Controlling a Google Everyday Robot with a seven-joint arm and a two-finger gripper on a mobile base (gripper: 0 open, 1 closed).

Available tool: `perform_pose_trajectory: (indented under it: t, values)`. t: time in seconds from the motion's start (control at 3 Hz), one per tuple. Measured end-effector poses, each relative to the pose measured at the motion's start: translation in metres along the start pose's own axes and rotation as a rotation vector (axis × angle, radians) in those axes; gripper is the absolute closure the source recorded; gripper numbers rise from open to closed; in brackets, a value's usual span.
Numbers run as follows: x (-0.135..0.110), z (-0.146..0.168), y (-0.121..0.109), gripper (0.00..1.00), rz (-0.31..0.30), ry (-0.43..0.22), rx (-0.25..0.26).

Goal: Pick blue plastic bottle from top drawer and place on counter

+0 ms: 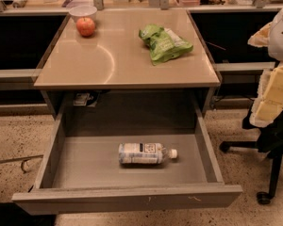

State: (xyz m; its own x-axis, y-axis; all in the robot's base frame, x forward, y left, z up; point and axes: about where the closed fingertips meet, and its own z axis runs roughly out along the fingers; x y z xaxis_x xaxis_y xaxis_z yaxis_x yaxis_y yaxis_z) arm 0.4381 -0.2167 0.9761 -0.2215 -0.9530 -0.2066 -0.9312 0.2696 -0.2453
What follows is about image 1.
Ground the beige counter cabinet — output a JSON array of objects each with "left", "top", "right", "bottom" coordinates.
[{"left": 33, "top": 8, "right": 223, "bottom": 118}]

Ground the green chip bag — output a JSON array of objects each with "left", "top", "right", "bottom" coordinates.
[{"left": 139, "top": 24, "right": 193, "bottom": 66}]

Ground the open grey drawer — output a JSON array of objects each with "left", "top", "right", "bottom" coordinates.
[{"left": 11, "top": 93, "right": 243, "bottom": 217}]

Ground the white bowl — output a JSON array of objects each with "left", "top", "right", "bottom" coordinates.
[{"left": 69, "top": 5, "right": 97, "bottom": 23}]

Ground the metal floor hook rod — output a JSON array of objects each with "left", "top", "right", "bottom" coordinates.
[{"left": 0, "top": 154, "right": 43, "bottom": 173}]

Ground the red apple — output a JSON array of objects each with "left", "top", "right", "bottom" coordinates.
[{"left": 75, "top": 17, "right": 95, "bottom": 37}]

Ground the black office chair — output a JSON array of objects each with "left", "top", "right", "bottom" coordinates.
[{"left": 219, "top": 111, "right": 283, "bottom": 204}]

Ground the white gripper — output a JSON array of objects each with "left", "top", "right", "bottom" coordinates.
[{"left": 247, "top": 8, "right": 283, "bottom": 127}]

